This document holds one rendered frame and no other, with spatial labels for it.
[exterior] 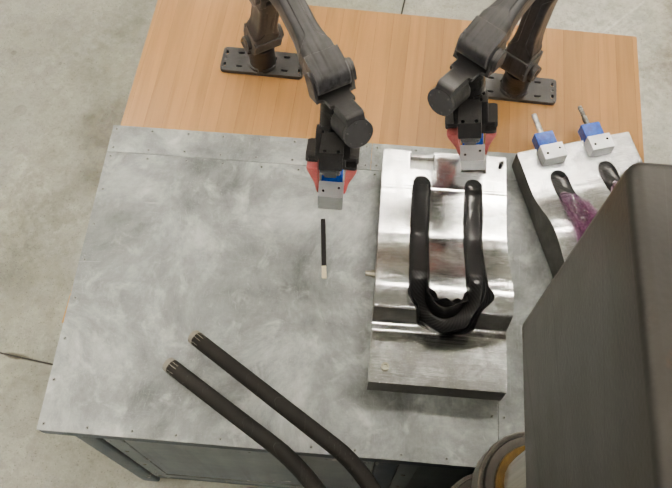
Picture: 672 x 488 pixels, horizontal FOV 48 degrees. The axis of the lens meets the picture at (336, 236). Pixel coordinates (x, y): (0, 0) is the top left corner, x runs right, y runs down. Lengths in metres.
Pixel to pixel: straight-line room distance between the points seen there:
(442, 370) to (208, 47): 0.97
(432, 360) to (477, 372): 0.09
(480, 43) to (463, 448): 0.75
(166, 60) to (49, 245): 0.97
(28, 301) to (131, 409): 1.12
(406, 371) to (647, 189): 1.17
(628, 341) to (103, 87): 2.74
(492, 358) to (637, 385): 1.20
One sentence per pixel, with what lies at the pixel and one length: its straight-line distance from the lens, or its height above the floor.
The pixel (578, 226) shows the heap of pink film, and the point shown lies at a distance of 1.60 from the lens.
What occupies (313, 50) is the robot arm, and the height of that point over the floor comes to 1.21.
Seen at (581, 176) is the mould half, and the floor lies 0.86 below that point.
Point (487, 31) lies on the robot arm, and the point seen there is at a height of 1.20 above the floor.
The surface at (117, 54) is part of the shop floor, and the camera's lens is 3.04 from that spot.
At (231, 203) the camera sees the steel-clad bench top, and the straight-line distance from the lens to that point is 1.68.
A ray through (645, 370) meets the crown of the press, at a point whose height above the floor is 2.00.
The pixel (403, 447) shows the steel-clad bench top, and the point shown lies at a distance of 1.50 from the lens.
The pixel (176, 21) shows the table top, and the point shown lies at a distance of 2.01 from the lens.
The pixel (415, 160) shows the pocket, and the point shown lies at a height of 0.86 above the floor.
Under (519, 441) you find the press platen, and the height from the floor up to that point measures 1.54.
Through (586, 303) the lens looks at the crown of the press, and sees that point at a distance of 0.37.
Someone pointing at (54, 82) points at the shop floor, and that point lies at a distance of 3.03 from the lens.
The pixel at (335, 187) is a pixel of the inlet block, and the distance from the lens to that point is 1.51.
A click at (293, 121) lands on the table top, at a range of 1.78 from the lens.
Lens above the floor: 2.27
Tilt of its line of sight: 64 degrees down
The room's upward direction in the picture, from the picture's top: straight up
